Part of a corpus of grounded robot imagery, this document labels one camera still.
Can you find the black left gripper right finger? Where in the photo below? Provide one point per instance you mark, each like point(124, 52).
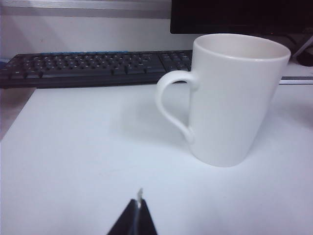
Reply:
point(146, 220)

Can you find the black computer keyboard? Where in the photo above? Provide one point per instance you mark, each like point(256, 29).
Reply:
point(80, 71)

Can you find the silver white monitor stand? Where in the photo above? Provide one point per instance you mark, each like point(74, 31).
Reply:
point(303, 47)

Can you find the white ceramic mug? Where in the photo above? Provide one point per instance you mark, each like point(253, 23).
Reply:
point(234, 102)

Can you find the black power adapter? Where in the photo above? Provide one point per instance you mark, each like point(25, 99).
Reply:
point(306, 60)

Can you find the black AOC monitor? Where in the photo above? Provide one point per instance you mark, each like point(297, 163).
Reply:
point(239, 14)

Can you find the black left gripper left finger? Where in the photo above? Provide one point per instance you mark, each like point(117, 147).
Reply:
point(126, 220)

